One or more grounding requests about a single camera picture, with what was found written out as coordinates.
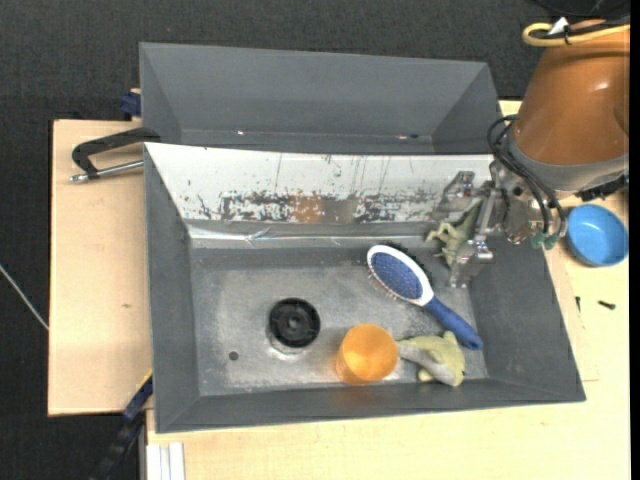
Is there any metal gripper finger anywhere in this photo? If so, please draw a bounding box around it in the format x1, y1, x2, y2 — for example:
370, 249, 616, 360
448, 236, 496, 290
432, 170, 489, 221

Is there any green toy lizard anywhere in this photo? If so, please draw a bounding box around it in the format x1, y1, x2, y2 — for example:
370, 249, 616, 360
424, 202, 484, 270

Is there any blue and white hairbrush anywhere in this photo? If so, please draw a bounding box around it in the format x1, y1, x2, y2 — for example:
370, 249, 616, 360
366, 244, 485, 352

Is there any blue bowl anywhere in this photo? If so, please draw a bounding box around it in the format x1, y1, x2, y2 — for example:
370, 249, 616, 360
564, 203, 630, 269

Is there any green and grey plush toy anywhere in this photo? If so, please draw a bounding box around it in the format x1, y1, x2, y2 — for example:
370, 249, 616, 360
397, 330, 467, 388

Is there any orange plastic cup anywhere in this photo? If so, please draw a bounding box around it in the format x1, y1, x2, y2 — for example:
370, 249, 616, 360
334, 322, 400, 387

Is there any grey metal bin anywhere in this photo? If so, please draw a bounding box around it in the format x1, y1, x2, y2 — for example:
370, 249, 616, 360
138, 41, 587, 435

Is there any black round disc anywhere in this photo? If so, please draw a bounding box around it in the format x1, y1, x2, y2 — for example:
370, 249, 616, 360
268, 296, 322, 349

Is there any pale brown cardboard board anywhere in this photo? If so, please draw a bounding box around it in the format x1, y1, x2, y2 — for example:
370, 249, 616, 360
47, 117, 155, 417

